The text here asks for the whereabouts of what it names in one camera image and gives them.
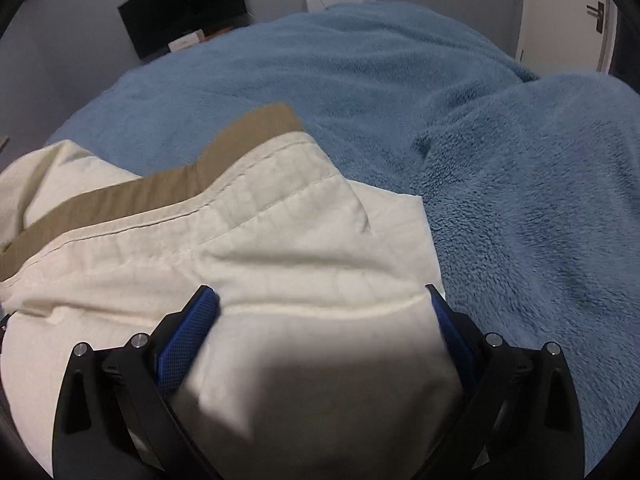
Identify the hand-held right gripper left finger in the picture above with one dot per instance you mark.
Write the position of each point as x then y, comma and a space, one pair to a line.
187, 340

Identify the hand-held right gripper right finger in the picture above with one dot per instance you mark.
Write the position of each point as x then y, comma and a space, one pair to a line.
452, 345

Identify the blue fleece blanket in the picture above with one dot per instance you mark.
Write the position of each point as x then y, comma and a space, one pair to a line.
425, 110

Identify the white set-top box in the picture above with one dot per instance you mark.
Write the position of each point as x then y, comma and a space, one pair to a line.
186, 41

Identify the wooden television stand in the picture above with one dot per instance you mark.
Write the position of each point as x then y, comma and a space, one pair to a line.
217, 31

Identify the black flat television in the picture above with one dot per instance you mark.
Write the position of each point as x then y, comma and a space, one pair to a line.
185, 5

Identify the white door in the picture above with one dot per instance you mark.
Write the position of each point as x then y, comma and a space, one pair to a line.
560, 15

